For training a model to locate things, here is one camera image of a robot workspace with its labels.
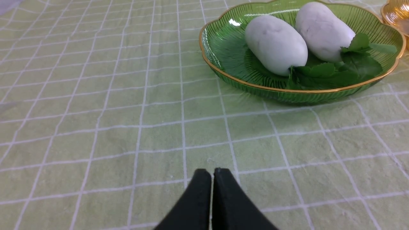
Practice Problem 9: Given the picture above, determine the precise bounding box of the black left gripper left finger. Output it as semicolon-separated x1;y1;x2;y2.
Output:
155;169;212;230

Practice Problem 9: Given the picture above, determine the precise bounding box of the amber ribbed glass plate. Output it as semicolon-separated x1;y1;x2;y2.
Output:
380;0;409;50

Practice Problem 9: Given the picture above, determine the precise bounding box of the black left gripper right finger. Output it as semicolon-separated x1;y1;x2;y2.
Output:
212;168;278;230

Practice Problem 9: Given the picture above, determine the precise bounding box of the green checked tablecloth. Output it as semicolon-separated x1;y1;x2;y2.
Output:
0;0;409;230

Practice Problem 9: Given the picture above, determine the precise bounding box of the white toy radish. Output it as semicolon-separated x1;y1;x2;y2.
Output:
245;15;336;90
295;2;397;80

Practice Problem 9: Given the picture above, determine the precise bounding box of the green ribbed glass plate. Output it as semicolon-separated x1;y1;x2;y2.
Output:
199;0;406;104

